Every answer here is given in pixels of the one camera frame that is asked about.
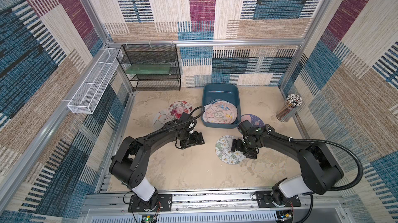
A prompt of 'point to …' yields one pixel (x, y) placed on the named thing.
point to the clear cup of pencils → (293, 101)
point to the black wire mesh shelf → (152, 54)
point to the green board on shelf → (148, 69)
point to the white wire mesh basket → (87, 98)
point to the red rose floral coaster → (175, 109)
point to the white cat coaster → (159, 119)
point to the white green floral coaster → (223, 151)
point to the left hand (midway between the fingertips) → (199, 143)
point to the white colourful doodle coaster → (219, 112)
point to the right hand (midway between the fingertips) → (239, 155)
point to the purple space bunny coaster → (256, 121)
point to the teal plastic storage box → (230, 92)
